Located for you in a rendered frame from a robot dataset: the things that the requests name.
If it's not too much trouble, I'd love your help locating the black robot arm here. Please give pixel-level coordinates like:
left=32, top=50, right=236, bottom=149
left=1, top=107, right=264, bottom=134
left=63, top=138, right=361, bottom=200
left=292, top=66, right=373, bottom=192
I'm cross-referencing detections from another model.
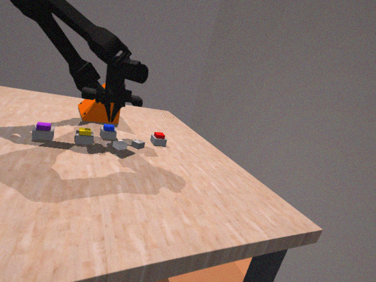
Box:
left=10, top=0, right=149, bottom=105

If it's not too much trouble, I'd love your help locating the red button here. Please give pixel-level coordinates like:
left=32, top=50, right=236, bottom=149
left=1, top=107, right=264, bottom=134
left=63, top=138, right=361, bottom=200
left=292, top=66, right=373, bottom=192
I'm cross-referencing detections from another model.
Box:
left=150, top=132, right=167, bottom=146

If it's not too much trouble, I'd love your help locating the blue button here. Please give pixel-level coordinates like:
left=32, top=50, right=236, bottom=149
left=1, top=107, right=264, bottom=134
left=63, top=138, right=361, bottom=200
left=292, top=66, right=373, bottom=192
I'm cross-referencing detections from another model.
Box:
left=100, top=125, right=117, bottom=139

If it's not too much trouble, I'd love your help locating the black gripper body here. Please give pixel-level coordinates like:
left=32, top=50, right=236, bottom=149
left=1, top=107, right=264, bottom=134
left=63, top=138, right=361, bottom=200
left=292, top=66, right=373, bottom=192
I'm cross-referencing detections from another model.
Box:
left=82, top=74, right=143, bottom=107

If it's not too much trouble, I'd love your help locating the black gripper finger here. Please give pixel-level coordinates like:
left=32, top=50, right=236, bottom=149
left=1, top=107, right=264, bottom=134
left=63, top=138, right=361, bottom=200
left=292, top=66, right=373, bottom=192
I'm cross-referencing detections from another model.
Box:
left=100, top=99, right=111, bottom=122
left=111, top=103, right=125, bottom=122

